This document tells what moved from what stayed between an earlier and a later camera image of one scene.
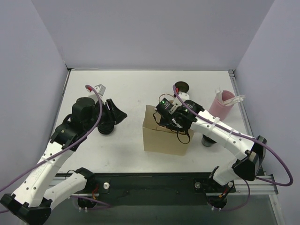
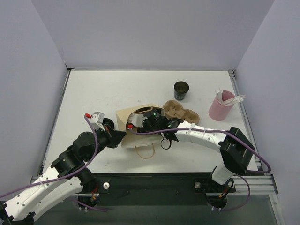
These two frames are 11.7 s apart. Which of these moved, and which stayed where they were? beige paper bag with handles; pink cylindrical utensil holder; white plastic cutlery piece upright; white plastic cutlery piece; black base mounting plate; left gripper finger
Moved: beige paper bag with handles; left gripper finger
Stayed: pink cylindrical utensil holder; black base mounting plate; white plastic cutlery piece upright; white plastic cutlery piece
